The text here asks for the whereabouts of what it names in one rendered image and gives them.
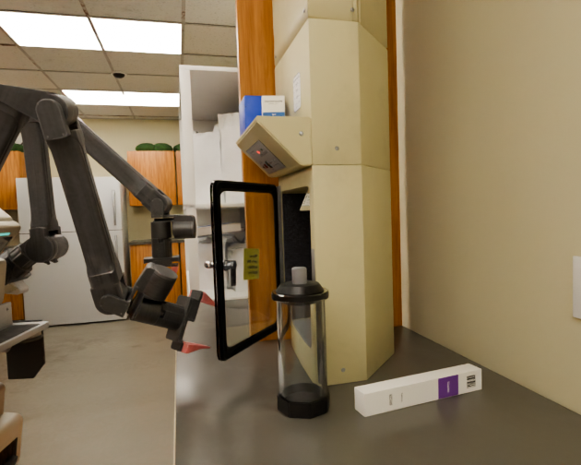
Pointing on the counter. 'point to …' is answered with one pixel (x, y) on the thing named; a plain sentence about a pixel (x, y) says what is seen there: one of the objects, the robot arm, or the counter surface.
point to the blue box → (249, 109)
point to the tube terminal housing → (346, 186)
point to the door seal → (222, 262)
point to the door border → (219, 259)
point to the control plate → (265, 157)
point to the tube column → (376, 11)
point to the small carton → (273, 105)
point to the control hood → (280, 141)
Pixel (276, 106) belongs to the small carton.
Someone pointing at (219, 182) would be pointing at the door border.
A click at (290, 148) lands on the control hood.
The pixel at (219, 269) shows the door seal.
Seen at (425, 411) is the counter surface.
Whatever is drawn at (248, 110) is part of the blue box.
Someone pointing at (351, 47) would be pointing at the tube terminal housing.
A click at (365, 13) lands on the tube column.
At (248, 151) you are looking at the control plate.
